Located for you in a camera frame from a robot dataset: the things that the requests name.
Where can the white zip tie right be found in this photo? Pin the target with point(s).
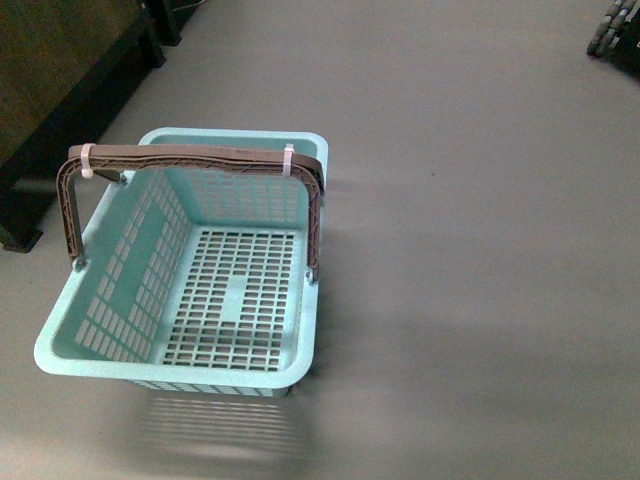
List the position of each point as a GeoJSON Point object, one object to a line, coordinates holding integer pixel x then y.
{"type": "Point", "coordinates": [288, 152]}

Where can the white zip tie left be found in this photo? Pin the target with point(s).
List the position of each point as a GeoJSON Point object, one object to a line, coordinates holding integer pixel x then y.
{"type": "Point", "coordinates": [87, 171]}

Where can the light blue plastic basket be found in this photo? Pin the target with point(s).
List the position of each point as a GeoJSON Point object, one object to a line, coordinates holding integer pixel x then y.
{"type": "Point", "coordinates": [195, 280]}

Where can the white zip tie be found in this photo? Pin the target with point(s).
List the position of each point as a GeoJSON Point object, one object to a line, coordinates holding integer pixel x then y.
{"type": "Point", "coordinates": [87, 171]}
{"type": "Point", "coordinates": [288, 152]}

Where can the brown basket handle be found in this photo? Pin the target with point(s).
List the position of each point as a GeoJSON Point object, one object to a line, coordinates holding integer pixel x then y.
{"type": "Point", "coordinates": [111, 161]}

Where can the dark wooden display stand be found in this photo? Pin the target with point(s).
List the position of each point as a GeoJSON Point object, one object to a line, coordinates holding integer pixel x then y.
{"type": "Point", "coordinates": [54, 55]}

